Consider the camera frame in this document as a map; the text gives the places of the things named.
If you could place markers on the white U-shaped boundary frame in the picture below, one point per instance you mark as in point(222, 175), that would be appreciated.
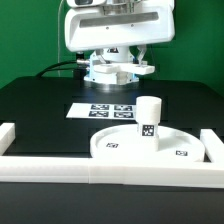
point(206, 174)

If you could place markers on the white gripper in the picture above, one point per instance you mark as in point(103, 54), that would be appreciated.
point(103, 24)

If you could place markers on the white sheet with markers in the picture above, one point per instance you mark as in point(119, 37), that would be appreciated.
point(102, 111)

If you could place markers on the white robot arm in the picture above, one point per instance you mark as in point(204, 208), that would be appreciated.
point(123, 54)

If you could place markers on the white round table top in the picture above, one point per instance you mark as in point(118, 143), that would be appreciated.
point(124, 142)

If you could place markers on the white cross-shaped table base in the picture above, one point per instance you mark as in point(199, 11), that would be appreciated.
point(120, 73)

